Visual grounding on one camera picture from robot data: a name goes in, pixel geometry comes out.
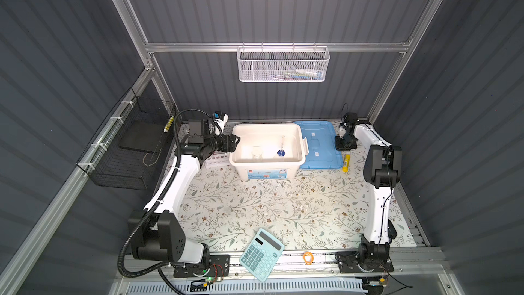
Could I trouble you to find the blue plastic bin lid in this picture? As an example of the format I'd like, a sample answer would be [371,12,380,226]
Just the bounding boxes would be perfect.
[295,121,343,170]

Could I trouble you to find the beige plastic storage bin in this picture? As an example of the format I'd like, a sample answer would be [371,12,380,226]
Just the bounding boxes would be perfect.
[229,123,309,180]

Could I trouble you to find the small blue-based flask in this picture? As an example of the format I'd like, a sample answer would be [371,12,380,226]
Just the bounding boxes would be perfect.
[277,136,286,157]

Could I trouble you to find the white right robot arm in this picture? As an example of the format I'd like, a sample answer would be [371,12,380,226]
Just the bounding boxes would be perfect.
[334,113,403,273]

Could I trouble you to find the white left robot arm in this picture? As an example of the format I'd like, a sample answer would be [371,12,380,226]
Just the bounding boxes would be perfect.
[117,111,241,278]

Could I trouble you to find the white test tube rack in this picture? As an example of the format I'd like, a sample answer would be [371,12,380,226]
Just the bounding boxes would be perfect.
[204,153,229,168]

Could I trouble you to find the yellow capped tube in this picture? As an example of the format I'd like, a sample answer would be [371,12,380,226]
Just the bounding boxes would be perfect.
[342,154,351,173]

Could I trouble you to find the teal desk calculator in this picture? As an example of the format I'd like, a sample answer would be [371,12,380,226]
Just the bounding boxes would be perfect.
[240,229,285,282]

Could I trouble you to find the black wire wall basket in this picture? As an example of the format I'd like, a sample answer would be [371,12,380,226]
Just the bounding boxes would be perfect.
[77,91,177,191]

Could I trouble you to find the white wire mesh basket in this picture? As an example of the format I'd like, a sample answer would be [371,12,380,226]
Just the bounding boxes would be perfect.
[236,45,330,83]

